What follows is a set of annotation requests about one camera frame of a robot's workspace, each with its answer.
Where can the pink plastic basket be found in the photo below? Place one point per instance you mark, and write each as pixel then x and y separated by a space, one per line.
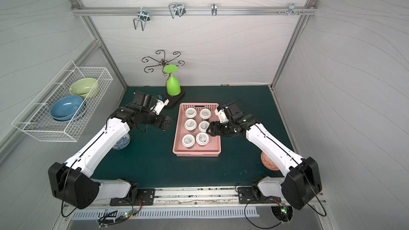
pixel 212 149

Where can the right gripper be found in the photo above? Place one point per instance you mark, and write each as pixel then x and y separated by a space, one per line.
pixel 218 128

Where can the double metal hook middle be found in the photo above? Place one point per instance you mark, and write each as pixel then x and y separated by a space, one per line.
pixel 176 9

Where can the double metal hook left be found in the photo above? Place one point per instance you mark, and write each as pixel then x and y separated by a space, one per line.
pixel 141 20

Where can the blue white patterned bowl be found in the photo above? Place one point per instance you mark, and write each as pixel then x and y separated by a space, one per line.
pixel 123 142

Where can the aluminium rail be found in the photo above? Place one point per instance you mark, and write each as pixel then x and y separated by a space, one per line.
pixel 190 11
pixel 191 196

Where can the light green bowl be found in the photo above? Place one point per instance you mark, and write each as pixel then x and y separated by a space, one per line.
pixel 85 88

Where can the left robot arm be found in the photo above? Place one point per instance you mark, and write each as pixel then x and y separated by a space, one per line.
pixel 72 183

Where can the white slotted cable duct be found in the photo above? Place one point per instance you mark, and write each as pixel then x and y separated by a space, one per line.
pixel 171 213

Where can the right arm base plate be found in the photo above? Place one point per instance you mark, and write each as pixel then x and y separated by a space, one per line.
pixel 253 195

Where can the single metal hook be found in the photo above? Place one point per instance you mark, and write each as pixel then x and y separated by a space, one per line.
pixel 214 9

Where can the yogurt cup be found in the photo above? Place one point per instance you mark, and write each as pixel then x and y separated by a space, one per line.
pixel 202 139
pixel 188 141
pixel 205 114
pixel 191 113

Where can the aluminium top rail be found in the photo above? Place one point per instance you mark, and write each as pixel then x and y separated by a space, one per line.
pixel 190 11

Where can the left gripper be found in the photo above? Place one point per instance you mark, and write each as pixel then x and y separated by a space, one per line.
pixel 158 120

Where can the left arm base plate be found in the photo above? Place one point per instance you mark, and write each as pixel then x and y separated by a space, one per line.
pixel 147 196

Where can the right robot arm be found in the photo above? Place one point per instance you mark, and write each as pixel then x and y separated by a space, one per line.
pixel 301 181

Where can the orange patterned bowl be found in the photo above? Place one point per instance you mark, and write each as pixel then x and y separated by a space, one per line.
pixel 268 163

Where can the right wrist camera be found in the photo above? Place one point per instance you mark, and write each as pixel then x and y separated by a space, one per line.
pixel 220 113

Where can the double metal hook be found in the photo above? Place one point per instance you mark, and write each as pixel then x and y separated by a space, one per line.
pixel 176 9
pixel 141 20

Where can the metal hook right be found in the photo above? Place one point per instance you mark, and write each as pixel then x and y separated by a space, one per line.
pixel 291 11

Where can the green upturned goblet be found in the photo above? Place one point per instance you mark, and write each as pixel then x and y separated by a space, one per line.
pixel 172 84

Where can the yogurt cup mid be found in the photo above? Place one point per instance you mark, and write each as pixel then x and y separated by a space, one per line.
pixel 203 126
pixel 190 125

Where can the aluminium front rail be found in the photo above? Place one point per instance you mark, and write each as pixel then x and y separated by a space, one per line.
pixel 191 196

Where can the white wire wall basket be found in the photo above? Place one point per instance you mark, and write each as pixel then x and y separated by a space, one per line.
pixel 35 119

